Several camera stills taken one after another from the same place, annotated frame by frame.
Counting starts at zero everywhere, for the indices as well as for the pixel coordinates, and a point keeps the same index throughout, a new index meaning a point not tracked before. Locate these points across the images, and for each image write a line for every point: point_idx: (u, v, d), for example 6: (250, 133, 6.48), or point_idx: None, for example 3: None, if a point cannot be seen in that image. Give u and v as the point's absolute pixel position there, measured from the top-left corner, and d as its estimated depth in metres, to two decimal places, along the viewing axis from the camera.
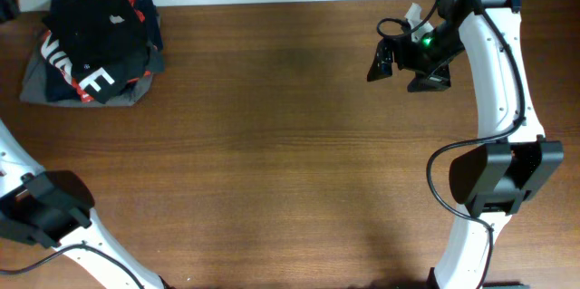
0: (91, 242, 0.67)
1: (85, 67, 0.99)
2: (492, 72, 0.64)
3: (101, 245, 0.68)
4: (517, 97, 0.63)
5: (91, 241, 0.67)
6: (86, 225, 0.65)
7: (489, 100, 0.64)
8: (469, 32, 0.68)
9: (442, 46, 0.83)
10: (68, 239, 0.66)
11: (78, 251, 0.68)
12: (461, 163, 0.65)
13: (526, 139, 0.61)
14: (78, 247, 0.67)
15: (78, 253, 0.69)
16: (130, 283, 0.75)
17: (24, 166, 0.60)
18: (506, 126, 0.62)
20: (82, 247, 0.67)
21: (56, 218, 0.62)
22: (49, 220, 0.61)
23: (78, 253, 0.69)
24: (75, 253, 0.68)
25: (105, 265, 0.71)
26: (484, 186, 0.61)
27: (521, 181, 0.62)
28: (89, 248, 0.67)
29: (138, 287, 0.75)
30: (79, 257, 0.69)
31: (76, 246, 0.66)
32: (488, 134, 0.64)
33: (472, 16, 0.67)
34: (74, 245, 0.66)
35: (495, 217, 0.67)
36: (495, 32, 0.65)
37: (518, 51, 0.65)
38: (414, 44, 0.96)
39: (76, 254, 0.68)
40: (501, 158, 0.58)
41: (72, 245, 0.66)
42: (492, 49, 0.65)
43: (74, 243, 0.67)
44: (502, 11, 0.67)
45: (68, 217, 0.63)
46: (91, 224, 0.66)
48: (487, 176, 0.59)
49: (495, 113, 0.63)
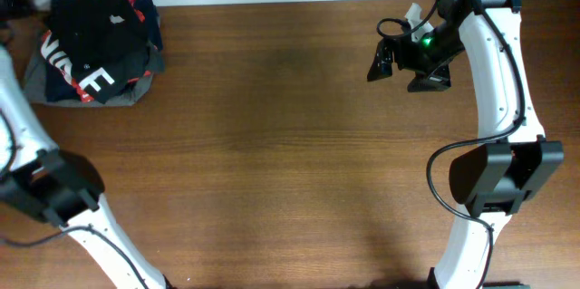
0: (97, 226, 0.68)
1: (85, 67, 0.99)
2: (492, 72, 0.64)
3: (105, 231, 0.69)
4: (517, 97, 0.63)
5: (99, 226, 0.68)
6: (93, 208, 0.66)
7: (489, 100, 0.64)
8: (469, 32, 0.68)
9: (443, 47, 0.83)
10: (75, 220, 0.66)
11: (84, 233, 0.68)
12: (461, 163, 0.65)
13: (526, 139, 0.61)
14: (83, 230, 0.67)
15: (84, 236, 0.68)
16: (131, 275, 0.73)
17: (41, 142, 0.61)
18: (506, 126, 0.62)
20: (88, 230, 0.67)
21: (66, 200, 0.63)
22: (60, 200, 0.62)
23: (84, 236, 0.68)
24: (82, 235, 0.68)
25: (108, 255, 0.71)
26: (484, 186, 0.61)
27: (521, 181, 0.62)
28: (94, 232, 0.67)
29: (138, 280, 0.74)
30: (84, 241, 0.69)
31: (82, 228, 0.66)
32: (488, 134, 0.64)
33: (472, 16, 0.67)
34: (81, 226, 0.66)
35: (495, 217, 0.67)
36: (495, 32, 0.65)
37: (518, 51, 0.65)
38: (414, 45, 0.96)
39: (82, 236, 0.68)
40: (502, 158, 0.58)
41: (78, 226, 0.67)
42: (492, 49, 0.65)
43: (81, 225, 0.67)
44: (502, 11, 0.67)
45: (77, 200, 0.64)
46: (100, 207, 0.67)
48: (487, 176, 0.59)
49: (495, 113, 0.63)
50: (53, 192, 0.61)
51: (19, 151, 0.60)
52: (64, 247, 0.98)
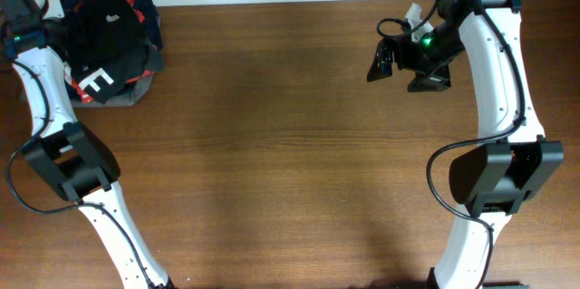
0: (107, 207, 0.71)
1: (85, 68, 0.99)
2: (492, 71, 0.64)
3: (114, 212, 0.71)
4: (517, 97, 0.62)
5: (109, 206, 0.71)
6: (106, 188, 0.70)
7: (489, 100, 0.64)
8: (469, 32, 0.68)
9: (443, 46, 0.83)
10: (90, 197, 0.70)
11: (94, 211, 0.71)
12: (461, 164, 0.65)
13: (526, 139, 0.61)
14: (93, 208, 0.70)
15: (95, 214, 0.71)
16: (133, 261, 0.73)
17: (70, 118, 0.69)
18: (506, 125, 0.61)
20: (99, 208, 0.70)
21: (84, 178, 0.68)
22: (78, 177, 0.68)
23: (94, 215, 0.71)
24: (91, 212, 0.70)
25: (113, 241, 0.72)
26: (484, 186, 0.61)
27: (521, 181, 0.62)
28: (104, 211, 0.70)
29: (139, 267, 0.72)
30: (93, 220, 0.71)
31: (93, 205, 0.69)
32: (488, 135, 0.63)
33: (473, 16, 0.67)
34: (92, 204, 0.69)
35: (495, 217, 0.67)
36: (495, 32, 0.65)
37: (518, 51, 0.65)
38: (414, 44, 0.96)
39: (92, 215, 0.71)
40: (502, 158, 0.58)
41: (91, 202, 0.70)
42: (492, 49, 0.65)
43: (92, 202, 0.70)
44: (502, 11, 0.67)
45: (93, 178, 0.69)
46: (111, 188, 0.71)
48: (487, 176, 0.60)
49: (495, 113, 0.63)
50: (74, 168, 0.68)
51: (50, 124, 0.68)
52: (64, 248, 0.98)
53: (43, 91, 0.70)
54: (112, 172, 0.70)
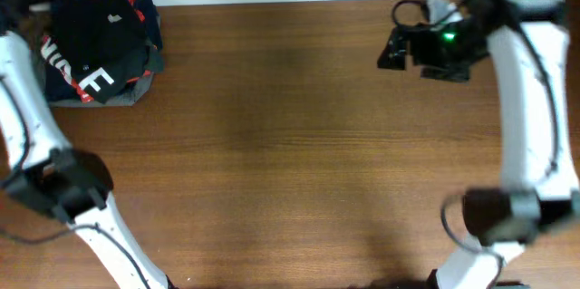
0: (103, 226, 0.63)
1: (85, 68, 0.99)
2: (525, 105, 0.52)
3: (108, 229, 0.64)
4: (552, 140, 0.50)
5: (105, 225, 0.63)
6: (101, 207, 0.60)
7: (517, 140, 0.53)
8: (502, 48, 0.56)
9: (467, 45, 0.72)
10: (82, 217, 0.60)
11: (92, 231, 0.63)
12: (478, 207, 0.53)
13: (559, 191, 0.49)
14: (90, 228, 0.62)
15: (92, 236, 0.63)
16: (135, 274, 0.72)
17: (54, 139, 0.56)
18: (535, 173, 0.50)
20: (94, 229, 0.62)
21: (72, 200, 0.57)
22: (68, 197, 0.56)
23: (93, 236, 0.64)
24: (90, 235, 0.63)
25: (111, 255, 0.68)
26: (500, 236, 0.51)
27: (553, 232, 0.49)
28: (101, 231, 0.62)
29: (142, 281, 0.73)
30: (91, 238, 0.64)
31: (88, 226, 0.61)
32: (508, 180, 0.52)
33: (507, 33, 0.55)
34: (87, 226, 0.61)
35: (511, 250, 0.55)
36: (533, 56, 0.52)
37: (555, 81, 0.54)
38: (434, 35, 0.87)
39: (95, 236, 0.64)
40: (527, 213, 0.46)
41: (84, 224, 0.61)
42: (526, 75, 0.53)
43: (87, 223, 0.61)
44: (540, 25, 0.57)
45: (86, 198, 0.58)
46: (107, 207, 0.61)
48: (507, 227, 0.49)
49: (526, 163, 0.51)
50: (62, 189, 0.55)
51: (32, 149, 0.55)
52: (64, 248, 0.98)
53: (16, 103, 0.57)
54: (106, 188, 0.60)
